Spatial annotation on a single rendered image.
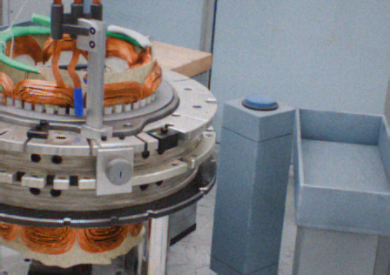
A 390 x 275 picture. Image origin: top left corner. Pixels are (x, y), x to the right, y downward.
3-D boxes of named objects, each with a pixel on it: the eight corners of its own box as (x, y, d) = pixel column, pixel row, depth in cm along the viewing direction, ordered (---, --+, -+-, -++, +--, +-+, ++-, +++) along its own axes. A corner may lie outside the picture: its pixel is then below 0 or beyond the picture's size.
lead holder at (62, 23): (47, 39, 87) (48, 3, 85) (72, 31, 90) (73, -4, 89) (82, 46, 85) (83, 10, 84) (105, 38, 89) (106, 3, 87)
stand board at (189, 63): (18, 67, 129) (18, 50, 128) (101, 43, 145) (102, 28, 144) (137, 98, 120) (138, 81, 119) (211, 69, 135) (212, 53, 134)
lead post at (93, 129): (100, 143, 89) (104, 24, 85) (80, 136, 90) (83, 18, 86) (112, 138, 90) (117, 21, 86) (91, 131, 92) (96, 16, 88)
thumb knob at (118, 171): (104, 183, 88) (104, 158, 87) (129, 180, 89) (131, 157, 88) (107, 187, 87) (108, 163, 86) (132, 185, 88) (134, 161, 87)
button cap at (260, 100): (259, 110, 121) (260, 103, 121) (238, 102, 124) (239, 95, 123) (281, 105, 123) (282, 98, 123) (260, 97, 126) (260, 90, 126)
